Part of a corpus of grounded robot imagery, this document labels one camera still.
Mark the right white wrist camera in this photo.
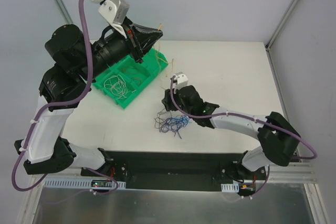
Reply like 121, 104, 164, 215
173, 72, 188, 90

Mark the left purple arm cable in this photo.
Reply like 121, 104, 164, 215
12, 0, 119, 196

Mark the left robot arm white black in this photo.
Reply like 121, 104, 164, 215
15, 19, 163, 176

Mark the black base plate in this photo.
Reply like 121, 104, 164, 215
81, 151, 266, 191

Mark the left white cable duct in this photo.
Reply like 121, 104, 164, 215
44, 178, 126, 190

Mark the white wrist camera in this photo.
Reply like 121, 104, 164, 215
173, 72, 188, 90
98, 0, 130, 38

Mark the white cable duct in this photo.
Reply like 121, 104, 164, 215
44, 178, 126, 190
220, 183, 239, 193

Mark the white wire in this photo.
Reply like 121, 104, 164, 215
103, 74, 136, 101

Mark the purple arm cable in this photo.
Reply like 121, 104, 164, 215
12, 0, 119, 196
170, 76, 318, 202

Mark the coloured wire bundle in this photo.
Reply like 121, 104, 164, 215
153, 108, 191, 140

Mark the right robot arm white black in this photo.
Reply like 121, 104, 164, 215
162, 86, 299, 179

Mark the aluminium frame rail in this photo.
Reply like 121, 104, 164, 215
269, 163, 317, 184

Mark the right aluminium frame post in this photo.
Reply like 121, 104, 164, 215
265, 0, 301, 51

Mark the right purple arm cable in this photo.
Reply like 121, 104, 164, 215
170, 76, 318, 202

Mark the yellow wire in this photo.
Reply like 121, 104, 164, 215
154, 23, 175, 78

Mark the right white cable duct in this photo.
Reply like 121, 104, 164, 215
220, 183, 239, 193

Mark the green compartment tray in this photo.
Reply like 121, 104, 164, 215
93, 48, 170, 109

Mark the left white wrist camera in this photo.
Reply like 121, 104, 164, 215
98, 0, 130, 38

